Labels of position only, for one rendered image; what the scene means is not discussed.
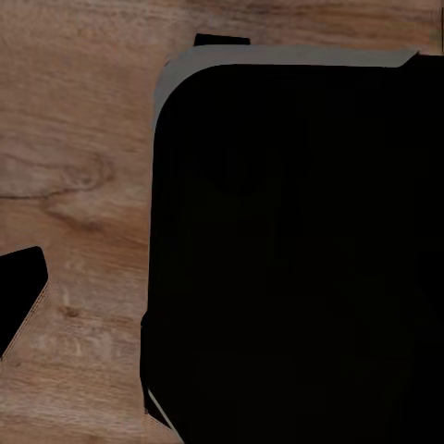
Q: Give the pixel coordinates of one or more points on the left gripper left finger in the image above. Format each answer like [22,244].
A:
[23,275]

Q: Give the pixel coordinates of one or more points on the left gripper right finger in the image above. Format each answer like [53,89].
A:
[429,274]

